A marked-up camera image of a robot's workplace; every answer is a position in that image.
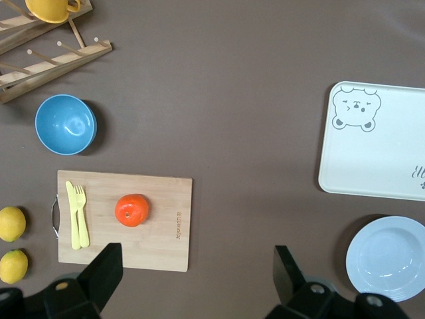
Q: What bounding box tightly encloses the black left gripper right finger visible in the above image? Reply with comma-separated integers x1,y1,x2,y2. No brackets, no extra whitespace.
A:
265,245,411,319

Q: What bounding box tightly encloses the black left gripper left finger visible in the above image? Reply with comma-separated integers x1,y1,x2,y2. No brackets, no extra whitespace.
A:
42,243,124,319

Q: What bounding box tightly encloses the orange mandarin fruit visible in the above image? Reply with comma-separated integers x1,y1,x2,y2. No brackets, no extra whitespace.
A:
115,193,150,228

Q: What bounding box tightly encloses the pale blue round plate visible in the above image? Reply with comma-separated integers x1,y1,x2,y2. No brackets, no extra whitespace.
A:
345,215,425,303

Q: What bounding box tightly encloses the yellow plastic fork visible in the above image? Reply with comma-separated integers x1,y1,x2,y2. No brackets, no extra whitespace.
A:
73,185,90,249

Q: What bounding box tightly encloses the yellow plastic knife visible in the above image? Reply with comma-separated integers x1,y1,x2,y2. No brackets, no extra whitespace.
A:
65,181,82,250

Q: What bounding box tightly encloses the green-tipped yellow lemon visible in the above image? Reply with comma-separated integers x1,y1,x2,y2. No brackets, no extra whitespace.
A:
0,249,29,285

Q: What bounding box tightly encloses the cream tray with bear print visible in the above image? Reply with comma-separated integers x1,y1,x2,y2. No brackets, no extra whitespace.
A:
317,80,425,202

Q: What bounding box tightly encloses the blue bowl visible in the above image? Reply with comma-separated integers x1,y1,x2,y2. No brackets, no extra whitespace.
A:
35,94,98,156

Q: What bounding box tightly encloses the wooden peg dish rack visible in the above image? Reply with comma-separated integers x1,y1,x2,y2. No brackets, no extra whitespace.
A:
0,0,113,104

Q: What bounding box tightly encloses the yellow mug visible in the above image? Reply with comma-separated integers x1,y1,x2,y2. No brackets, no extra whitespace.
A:
25,0,82,24

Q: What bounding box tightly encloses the bamboo cutting board with handle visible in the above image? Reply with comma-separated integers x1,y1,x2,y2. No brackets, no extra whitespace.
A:
50,169,193,273

